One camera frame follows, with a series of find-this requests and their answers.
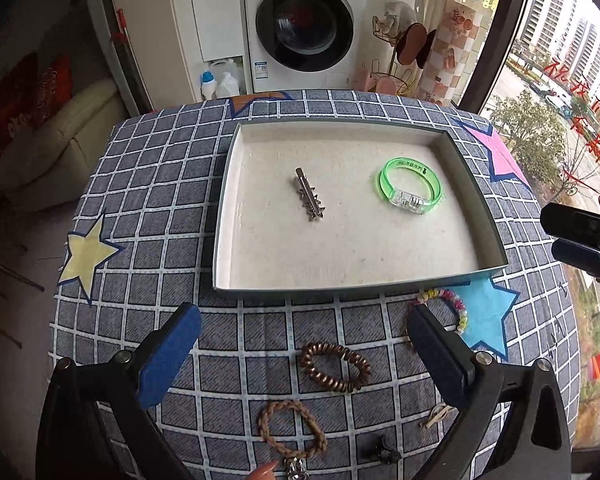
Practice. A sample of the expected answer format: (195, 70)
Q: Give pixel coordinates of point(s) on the silver heart pendant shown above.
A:
(295, 470)

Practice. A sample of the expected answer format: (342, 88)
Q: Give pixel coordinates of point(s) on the shallow grey cardboard tray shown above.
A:
(355, 250)

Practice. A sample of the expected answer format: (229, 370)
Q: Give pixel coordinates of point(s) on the dark window frame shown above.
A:
(495, 35)

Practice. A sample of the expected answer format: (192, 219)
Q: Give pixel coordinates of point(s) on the brown hat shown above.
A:
(412, 44)

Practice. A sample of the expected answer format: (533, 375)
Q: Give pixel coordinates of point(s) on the red cushions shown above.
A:
(25, 90)

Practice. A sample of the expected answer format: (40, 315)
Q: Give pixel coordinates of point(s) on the white plastic jug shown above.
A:
(228, 82)

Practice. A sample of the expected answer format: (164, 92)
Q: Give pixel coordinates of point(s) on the small black hair clip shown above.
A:
(382, 451)

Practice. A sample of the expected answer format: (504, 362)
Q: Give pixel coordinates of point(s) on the blue checked star tablecloth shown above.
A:
(145, 185)

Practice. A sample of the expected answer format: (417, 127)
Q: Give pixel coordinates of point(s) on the white bottle with blue cap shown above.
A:
(208, 87)

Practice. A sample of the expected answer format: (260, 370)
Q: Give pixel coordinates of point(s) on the white cabinet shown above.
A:
(180, 25)

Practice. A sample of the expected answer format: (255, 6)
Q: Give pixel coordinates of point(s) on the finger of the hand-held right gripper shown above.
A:
(575, 225)
(585, 262)

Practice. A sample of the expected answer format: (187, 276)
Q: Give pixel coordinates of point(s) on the person's left hand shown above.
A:
(262, 472)

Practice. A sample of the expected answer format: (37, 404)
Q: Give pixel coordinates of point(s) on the beige rabbit hair clip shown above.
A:
(436, 416)

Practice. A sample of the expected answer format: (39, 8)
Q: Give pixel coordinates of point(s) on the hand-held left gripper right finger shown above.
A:
(437, 355)

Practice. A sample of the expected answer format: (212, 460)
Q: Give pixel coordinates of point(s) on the silver metal hair clip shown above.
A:
(307, 195)

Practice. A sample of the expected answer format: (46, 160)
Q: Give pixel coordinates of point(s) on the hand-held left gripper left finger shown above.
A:
(170, 355)

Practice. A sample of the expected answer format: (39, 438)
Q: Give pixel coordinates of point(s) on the pink slippers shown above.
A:
(372, 80)

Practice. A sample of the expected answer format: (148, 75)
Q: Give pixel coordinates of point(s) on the red window decal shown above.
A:
(580, 125)

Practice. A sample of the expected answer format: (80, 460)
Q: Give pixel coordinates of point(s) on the mop with red fittings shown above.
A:
(127, 55)

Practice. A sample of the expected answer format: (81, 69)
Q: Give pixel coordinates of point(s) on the white front-load washing machine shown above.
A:
(305, 25)

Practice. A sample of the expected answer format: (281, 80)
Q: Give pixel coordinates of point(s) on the beige sofa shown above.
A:
(55, 145)

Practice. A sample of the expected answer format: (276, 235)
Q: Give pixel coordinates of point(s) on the pink checked printed curtain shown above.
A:
(450, 55)

